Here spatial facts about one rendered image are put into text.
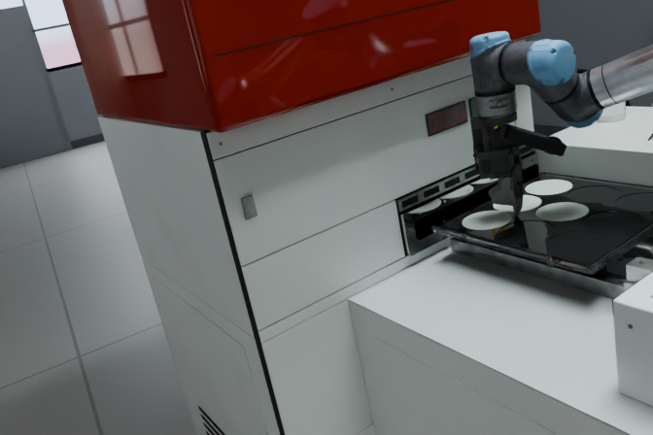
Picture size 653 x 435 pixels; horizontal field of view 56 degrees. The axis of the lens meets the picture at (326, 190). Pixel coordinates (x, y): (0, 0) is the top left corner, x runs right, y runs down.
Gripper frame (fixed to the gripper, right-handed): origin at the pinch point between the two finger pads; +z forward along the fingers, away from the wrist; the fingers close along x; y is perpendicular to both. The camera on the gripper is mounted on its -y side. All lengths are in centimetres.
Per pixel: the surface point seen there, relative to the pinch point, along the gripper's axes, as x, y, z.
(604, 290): 22.1, -9.2, 8.3
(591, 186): -10.6, -16.9, 1.5
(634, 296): 46.9, -5.8, -4.5
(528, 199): -8.4, -3.3, 1.5
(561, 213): 1.7, -7.6, 1.5
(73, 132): -752, 535, 66
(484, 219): -0.2, 7.1, 1.4
